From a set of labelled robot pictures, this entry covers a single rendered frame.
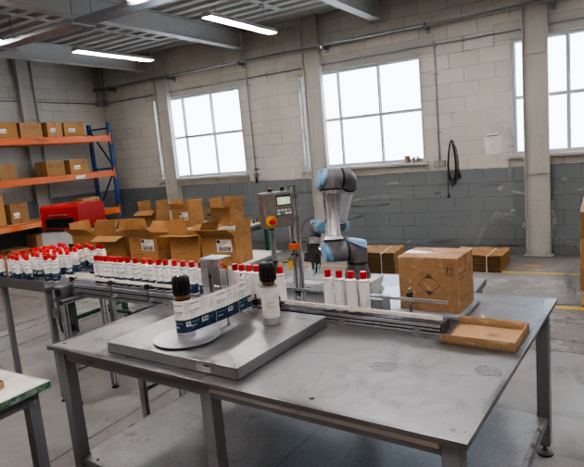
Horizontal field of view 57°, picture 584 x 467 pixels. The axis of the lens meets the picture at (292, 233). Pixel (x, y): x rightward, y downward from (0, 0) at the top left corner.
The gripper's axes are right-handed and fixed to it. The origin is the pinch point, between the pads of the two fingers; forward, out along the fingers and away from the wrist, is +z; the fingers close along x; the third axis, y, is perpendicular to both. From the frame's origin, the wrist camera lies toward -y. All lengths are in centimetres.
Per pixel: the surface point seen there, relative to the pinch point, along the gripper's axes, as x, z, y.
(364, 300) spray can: 58, 12, -64
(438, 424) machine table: 128, 46, -125
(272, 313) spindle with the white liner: 85, 21, -30
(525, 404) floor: -76, 71, -112
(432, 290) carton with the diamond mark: 37, 5, -89
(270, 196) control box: 68, -38, -11
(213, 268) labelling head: 72, 1, 22
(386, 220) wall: -472, -103, 167
